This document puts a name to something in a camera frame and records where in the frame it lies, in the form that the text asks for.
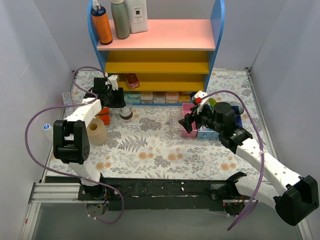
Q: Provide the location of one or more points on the blue wooden shelf unit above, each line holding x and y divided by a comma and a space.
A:
174, 55

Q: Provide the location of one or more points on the clear textured glass tray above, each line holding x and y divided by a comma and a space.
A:
149, 119

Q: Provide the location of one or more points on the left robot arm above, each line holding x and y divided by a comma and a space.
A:
70, 138

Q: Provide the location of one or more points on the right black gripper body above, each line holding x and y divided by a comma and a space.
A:
197, 119

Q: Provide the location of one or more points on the aluminium frame rail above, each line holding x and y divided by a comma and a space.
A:
46, 193

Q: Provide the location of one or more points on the orange spray bottle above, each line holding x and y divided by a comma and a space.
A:
101, 23

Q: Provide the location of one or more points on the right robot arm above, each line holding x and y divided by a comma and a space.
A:
291, 195

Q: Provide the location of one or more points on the red small box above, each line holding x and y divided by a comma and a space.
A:
132, 80

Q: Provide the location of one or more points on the white labelled bottle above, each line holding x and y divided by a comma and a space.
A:
137, 14

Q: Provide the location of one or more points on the clear cup brown base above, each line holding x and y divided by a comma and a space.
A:
126, 113

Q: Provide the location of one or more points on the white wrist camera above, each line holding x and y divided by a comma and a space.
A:
200, 99
112, 82

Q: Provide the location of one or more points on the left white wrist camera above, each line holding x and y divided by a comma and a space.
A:
112, 82

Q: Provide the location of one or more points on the pink drawer box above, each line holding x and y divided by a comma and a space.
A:
188, 108

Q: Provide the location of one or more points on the orange red soap box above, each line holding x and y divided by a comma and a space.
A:
171, 97

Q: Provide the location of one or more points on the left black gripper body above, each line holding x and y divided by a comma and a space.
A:
117, 99

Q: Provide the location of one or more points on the purple blue drawer box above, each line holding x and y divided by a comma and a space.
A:
238, 120

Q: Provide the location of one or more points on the dark blue cup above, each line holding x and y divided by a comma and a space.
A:
237, 107

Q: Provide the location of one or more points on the clear water bottle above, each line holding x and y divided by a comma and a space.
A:
48, 128

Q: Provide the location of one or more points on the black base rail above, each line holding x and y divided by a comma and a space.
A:
170, 194

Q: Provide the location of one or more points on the clear glass toothbrush holder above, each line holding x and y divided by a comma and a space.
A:
175, 129

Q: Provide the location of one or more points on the yellow soap box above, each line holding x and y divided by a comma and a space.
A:
184, 97

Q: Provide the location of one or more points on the green toothpaste tube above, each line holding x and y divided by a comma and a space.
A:
212, 102

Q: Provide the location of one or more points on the grey green bottle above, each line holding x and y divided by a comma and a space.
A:
120, 19

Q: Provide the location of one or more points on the light blue drawer box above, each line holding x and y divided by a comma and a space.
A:
205, 133

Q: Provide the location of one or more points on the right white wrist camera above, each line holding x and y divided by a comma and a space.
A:
200, 99

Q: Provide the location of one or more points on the orange razor package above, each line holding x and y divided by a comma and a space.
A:
104, 115

